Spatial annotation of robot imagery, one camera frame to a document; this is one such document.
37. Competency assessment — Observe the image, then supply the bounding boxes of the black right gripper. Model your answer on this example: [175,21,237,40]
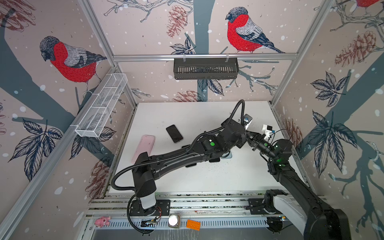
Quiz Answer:
[248,131,279,163]

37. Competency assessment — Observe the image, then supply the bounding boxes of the large phone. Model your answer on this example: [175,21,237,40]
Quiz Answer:
[221,151,232,159]

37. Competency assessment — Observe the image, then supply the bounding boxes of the blue phone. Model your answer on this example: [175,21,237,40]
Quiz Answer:
[209,158,221,163]

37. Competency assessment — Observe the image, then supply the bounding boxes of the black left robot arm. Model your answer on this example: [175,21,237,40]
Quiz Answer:
[111,100,247,210]

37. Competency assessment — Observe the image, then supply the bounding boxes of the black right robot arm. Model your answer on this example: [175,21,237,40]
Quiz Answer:
[247,131,352,240]

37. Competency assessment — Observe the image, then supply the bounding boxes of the black phone centre table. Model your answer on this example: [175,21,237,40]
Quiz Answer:
[185,163,197,168]

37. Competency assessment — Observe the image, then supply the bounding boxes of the black phone far left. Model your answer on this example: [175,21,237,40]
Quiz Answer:
[166,125,184,144]

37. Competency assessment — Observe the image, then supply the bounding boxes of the pink phone case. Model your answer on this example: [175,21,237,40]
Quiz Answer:
[132,135,156,165]

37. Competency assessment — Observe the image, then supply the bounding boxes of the orange toy brick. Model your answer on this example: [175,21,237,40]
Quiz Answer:
[186,220,201,231]

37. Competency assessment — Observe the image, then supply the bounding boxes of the clear jar white lid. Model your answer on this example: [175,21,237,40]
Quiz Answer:
[168,214,181,229]

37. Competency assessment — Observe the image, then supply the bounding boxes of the pink pig toy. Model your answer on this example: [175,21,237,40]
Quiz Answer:
[95,217,111,228]

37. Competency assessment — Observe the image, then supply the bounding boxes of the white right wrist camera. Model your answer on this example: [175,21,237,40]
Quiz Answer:
[262,125,275,140]

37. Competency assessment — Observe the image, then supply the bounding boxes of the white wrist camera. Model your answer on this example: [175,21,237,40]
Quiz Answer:
[262,125,275,140]
[243,114,253,130]

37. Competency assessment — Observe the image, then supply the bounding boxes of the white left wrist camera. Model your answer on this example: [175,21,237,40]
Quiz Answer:
[243,114,253,130]

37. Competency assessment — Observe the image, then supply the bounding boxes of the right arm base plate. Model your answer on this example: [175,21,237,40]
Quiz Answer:
[246,198,274,215]

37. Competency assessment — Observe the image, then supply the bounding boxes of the black wire wall basket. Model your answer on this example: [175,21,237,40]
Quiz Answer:
[174,58,239,80]

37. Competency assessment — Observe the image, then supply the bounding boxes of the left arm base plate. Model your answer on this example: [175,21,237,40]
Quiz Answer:
[128,200,171,217]

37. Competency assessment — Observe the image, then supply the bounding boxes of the white mesh wall basket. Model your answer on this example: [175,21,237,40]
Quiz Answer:
[75,73,128,138]

